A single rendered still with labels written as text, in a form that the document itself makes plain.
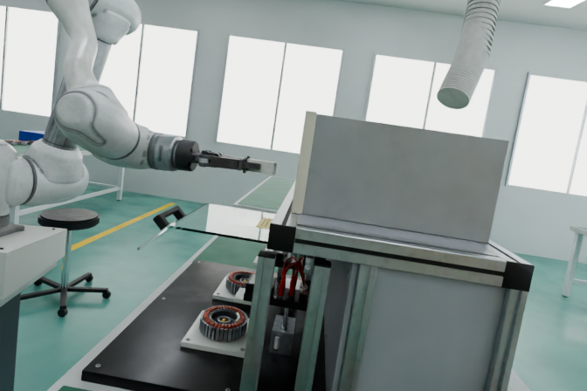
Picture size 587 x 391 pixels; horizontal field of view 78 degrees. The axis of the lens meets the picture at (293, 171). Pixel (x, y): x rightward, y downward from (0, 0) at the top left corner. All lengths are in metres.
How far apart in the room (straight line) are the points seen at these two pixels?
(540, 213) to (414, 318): 5.87
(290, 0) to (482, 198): 5.34
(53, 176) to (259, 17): 4.84
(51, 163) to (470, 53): 1.89
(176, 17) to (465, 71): 4.89
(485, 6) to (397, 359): 1.90
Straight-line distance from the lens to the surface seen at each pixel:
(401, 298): 0.69
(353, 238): 0.63
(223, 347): 0.91
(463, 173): 0.77
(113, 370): 0.87
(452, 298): 0.71
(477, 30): 2.21
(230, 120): 5.71
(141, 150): 0.90
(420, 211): 0.76
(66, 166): 1.40
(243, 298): 0.90
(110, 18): 1.34
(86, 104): 0.77
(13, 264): 1.23
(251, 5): 5.97
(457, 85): 2.00
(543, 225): 6.59
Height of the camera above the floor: 1.27
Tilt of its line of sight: 6 degrees down
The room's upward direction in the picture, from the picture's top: 8 degrees clockwise
